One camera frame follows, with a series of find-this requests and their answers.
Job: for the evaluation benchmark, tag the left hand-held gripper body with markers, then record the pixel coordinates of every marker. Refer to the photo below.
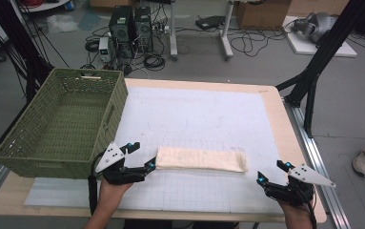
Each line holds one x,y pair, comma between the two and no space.
111,156

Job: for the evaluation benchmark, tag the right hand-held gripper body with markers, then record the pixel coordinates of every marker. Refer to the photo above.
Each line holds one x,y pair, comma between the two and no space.
307,176

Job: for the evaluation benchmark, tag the cream towel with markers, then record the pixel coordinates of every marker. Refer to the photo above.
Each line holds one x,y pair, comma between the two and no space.
200,159

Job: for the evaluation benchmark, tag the green woven basket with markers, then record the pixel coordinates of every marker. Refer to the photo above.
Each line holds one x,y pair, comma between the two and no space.
65,124

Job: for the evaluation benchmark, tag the person's left hand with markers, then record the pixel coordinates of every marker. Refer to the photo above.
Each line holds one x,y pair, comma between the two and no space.
113,191

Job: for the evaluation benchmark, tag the person's right hand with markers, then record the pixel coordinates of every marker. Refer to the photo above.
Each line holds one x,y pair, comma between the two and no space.
294,211

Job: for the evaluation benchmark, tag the person's dark trousers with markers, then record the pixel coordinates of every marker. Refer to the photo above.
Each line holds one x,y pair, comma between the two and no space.
177,224

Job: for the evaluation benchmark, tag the white grid mat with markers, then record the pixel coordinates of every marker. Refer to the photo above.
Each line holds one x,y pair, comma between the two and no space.
196,120

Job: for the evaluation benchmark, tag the grey bench power supply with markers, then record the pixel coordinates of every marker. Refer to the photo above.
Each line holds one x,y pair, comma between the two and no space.
104,49

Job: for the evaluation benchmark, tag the large black computer tower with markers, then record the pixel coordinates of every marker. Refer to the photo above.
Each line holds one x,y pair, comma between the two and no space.
121,30

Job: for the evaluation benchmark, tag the slim black computer tower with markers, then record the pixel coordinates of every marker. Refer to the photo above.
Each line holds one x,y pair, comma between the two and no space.
143,28

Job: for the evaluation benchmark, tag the white table leg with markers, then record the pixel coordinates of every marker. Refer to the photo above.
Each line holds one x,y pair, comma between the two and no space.
226,35
173,31

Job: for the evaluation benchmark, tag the white floor board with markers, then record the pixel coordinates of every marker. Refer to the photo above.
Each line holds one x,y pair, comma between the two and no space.
339,49

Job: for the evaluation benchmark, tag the clear plastic bag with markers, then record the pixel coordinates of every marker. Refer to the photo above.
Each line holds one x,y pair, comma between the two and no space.
62,24

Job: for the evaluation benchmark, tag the grey rounded machine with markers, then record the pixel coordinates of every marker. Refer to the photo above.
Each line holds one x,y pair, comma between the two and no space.
320,25

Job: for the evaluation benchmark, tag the flat black device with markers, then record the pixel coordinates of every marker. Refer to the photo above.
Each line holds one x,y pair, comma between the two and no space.
209,22

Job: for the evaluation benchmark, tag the brown cardboard box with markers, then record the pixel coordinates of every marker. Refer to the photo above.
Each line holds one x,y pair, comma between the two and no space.
262,14

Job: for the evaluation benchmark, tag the aluminium rail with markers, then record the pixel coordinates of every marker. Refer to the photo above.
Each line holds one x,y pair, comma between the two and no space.
321,168

